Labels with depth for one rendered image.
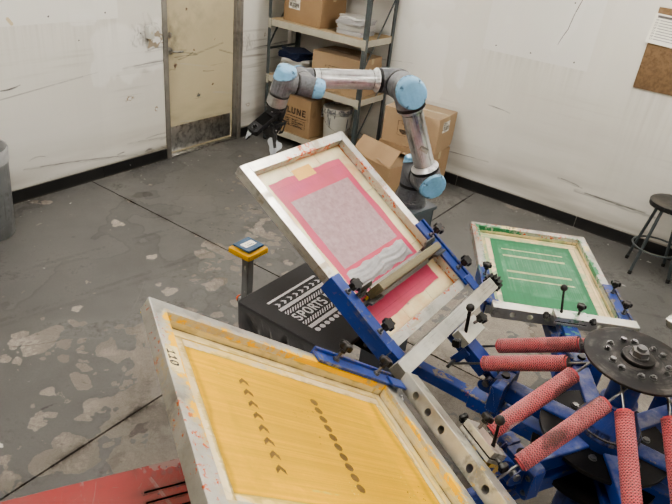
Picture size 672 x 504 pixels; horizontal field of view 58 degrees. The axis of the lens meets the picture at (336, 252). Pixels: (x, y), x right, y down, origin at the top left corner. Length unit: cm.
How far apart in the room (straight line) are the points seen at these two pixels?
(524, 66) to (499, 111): 46
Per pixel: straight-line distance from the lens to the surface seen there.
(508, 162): 606
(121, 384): 353
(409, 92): 237
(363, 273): 209
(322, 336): 228
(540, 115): 587
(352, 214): 225
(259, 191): 203
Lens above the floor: 234
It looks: 30 degrees down
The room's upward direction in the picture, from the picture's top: 7 degrees clockwise
